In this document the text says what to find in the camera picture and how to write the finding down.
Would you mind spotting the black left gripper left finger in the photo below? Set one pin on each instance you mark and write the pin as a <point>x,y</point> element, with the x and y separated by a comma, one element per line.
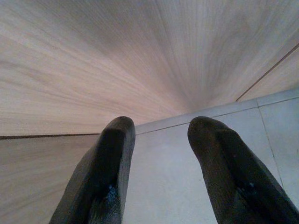
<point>102,168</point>

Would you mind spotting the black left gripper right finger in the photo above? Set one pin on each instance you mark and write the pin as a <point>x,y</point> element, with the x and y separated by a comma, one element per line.
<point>229,168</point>

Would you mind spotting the wooden cabinet door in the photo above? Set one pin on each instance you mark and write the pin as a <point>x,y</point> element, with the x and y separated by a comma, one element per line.
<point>116,58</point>
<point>280,79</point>
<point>35,175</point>

